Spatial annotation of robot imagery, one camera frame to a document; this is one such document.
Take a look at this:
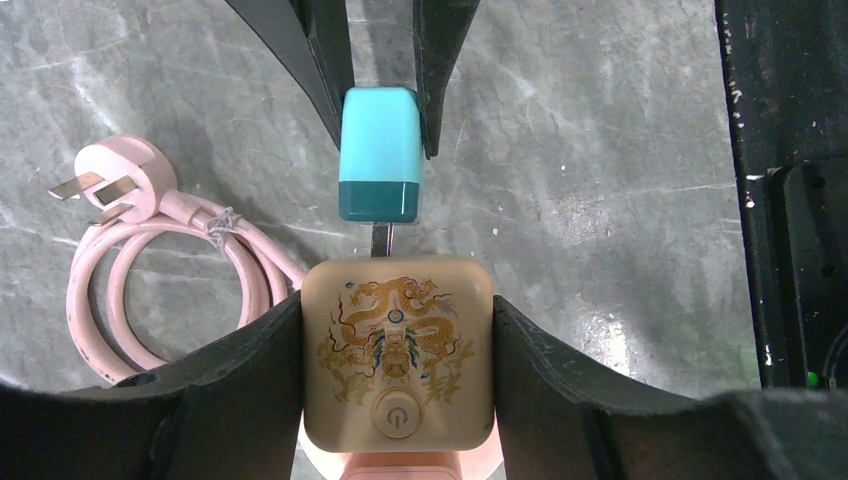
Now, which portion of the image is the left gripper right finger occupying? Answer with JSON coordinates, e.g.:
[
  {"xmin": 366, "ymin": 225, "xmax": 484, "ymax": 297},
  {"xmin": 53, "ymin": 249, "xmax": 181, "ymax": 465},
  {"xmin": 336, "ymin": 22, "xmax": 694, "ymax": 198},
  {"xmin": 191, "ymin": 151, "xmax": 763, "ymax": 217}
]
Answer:
[{"xmin": 493, "ymin": 297, "xmax": 847, "ymax": 479}]

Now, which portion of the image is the pink coiled socket cable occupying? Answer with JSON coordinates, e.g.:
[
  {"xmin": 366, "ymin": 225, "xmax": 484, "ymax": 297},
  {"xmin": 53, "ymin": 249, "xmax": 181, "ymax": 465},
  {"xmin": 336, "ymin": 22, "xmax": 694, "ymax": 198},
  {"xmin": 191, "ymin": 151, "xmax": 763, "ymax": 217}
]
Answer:
[{"xmin": 47, "ymin": 133, "xmax": 309, "ymax": 387}]

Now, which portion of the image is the round pink power socket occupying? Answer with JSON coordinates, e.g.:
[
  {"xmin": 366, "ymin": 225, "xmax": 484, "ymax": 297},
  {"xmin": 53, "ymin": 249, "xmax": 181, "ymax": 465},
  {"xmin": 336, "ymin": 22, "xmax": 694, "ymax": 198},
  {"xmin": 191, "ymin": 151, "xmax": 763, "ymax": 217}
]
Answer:
[{"xmin": 298, "ymin": 425, "xmax": 503, "ymax": 479}]

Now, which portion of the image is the tan cube socket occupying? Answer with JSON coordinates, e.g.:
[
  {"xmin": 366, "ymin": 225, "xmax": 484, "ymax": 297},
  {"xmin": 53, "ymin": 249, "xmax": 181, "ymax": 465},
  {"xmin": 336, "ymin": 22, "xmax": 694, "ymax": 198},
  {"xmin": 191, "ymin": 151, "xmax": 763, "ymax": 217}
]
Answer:
[{"xmin": 300, "ymin": 255, "xmax": 495, "ymax": 453}]

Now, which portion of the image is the teal cube adapter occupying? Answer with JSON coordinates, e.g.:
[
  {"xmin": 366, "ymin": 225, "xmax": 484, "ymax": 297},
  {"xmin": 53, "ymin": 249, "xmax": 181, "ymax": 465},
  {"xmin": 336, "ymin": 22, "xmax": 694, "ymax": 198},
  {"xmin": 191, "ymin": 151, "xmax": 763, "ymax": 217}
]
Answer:
[{"xmin": 338, "ymin": 86, "xmax": 423, "ymax": 257}]

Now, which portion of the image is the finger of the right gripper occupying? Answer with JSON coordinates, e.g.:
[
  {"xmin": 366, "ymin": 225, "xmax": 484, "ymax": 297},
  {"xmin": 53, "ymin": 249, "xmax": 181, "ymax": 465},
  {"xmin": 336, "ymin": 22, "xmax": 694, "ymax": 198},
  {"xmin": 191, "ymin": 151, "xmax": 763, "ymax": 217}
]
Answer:
[
  {"xmin": 412, "ymin": 0, "xmax": 480, "ymax": 159},
  {"xmin": 227, "ymin": 0, "xmax": 354, "ymax": 145}
]

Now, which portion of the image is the salmon cube plug adapter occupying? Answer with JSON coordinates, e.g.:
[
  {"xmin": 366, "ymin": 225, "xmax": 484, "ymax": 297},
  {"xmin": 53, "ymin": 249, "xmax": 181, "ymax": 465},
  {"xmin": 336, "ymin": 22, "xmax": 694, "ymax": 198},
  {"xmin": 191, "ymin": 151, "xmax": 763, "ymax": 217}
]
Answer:
[{"xmin": 341, "ymin": 452, "xmax": 462, "ymax": 480}]

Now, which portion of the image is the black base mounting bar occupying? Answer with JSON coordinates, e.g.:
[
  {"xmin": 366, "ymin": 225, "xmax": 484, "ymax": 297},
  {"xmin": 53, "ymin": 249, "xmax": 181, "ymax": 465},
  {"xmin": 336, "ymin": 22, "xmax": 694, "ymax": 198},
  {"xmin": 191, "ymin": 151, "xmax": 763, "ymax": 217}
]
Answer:
[{"xmin": 716, "ymin": 0, "xmax": 847, "ymax": 389}]

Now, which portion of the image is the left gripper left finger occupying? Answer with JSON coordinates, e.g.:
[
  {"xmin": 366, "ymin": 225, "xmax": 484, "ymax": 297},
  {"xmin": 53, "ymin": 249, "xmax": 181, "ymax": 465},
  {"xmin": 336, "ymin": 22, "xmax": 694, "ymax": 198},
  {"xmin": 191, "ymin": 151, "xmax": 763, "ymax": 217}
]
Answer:
[{"xmin": 1, "ymin": 295, "xmax": 304, "ymax": 479}]

